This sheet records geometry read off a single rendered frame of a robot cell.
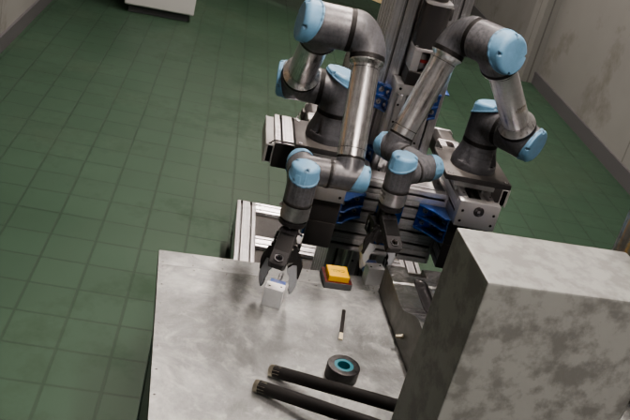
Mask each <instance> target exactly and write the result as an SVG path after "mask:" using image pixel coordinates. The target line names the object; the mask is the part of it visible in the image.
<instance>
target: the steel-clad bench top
mask: <svg viewBox="0 0 630 420"><path fill-rule="evenodd" d="M287 268H288V266H286V268H285V270H284V271H280V270H277V269H275V268H272V269H270V270H269V271H268V275H267V277H265V281H264V283H263V285H262V286H260V283H259V270H260V264H259V263H258V262H245V261H238V260H231V259H223V258H217V257H209V256H202V255H195V254H187V253H181V252H173V251H166V250H160V251H159V253H158V267H157V294H156V308H155V322H154V337H153V351H152V366H151V380H150V394H149V408H148V420H336V419H333V418H330V417H327V416H324V415H321V414H318V413H315V412H311V411H308V410H305V409H302V408H299V407H296V406H293V405H291V404H288V403H285V402H282V401H279V400H276V399H273V398H270V397H266V396H263V395H260V394H257V393H255V392H253V391H252V385H253V384H254V382H255V380H257V379H258V380H262V381H265V382H268V383H272V384H275V385H278V386H281V387H284V388H287V389H290V390H293V391H296V392H299V393H302V394H305V395H308V396H311V397H314V398H318V399H321V400H324V401H327V402H330V403H333V404H336V405H338V406H341V407H344V408H347V409H350V410H353V411H356V412H359V413H364V414H367V415H370V416H373V417H375V418H378V419H381V420H391V418H392V415H393V412H389V411H387V410H383V409H380V408H376V407H373V406H369V405H367V404H363V403H360V402H356V401H353V400H349V399H346V398H343V397H337V396H334V395H330V394H327V393H324V392H321V391H317V390H314V389H310V388H307V387H304V386H301V385H297V384H294V383H291V382H285V381H282V380H279V379H275V378H272V377H269V376H268V374H267V371H268V368H269V366H270V365H271V364H274V365H278V366H281V367H285V368H290V369H294V370H297V371H301V372H304V373H307V374H311V375H314V376H318V377H321V378H325V376H324V371H325V368H326V364H327V361H328V359H329V357H331V356H333V355H336V354H342V355H347V356H349V357H351V358H352V359H354V360H355V361H356V362H357V363H358V364H359V366H360V372H359V375H358V379H357V382H356V384H355V385H354V387H358V388H361V389H365V390H368V391H371V392H375V393H378V394H382V395H385V396H389V397H392V398H398V396H399V394H400V391H401V388H402V385H403V383H404V380H405V377H406V374H407V370H406V368H405V366H404V363H403V360H402V357H401V354H400V352H399V349H398V345H397V342H396V339H395V337H394V334H393V331H392V328H391V325H390V322H389V321H388V318H387V315H386V312H385V309H384V306H383V302H382V299H381V297H380V294H379V288H380V286H376V285H365V283H364V281H363V279H362V277H359V276H353V275H349V276H350V279H351V282H352V289H351V290H350V291H343V290H336V289H329V288H324V287H323V282H322V278H321V274H320V271H317V270H309V269H302V270H301V273H300V276H299V279H298V280H297V283H296V286H295V288H294V290H293V291H292V293H291V294H289V293H288V287H289V283H288V280H289V275H288V274H287ZM279 273H283V274H284V275H283V278H282V280H281V281H285V282H286V288H285V292H284V294H283V298H282V302H281V305H280V308H279V309H277V308H274V307H269V306H265V305H262V304H261V302H262V299H263V292H264V288H265V285H266V283H267V280H269V281H270V279H271V278H274V279H278V275H279ZM342 309H345V310H346V314H345V323H344V331H343V339H342V340H340V339H338V337H339V329H340V322H341V314H342ZM325 379H326V378H325Z"/></svg>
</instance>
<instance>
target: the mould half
mask: <svg viewBox="0 0 630 420"><path fill-rule="evenodd" d="M406 268H407V267H402V266H394V265H388V264H387V265H386V267H385V270H384V273H383V276H382V282H381V285H380V288H379V294H380V297H381V299H382V304H383V306H384V309H385V312H386V315H387V318H388V321H389V322H390V325H391V328H392V331H393V334H394V336H395V334H403V335H404V339H399V338H396V342H397V346H398V349H399V352H400V354H401V357H402V360H403V363H404V366H405V368H406V370H407V371H408V368H409V365H410V363H411V361H412V358H413V353H414V350H415V347H416V344H417V341H418V339H419V336H420V334H421V331H422V328H423V325H424V322H425V319H426V316H427V313H426V312H425V310H424V308H423V306H422V303H421V301H420V298H419V295H418V292H417V290H416V288H415V286H414V281H415V280H417V279H419V280H423V281H425V282H426V284H427V285H428V288H429V290H430V293H431V295H432V298H433V295H434V293H435V290H436V287H437V284H438V281H439V278H440V276H441V273H442V272H437V271H429V270H423V269H422V270H423V271H424V273H425V275H426V277H427V278H425V277H412V276H409V274H408V272H407V270H406Z"/></svg>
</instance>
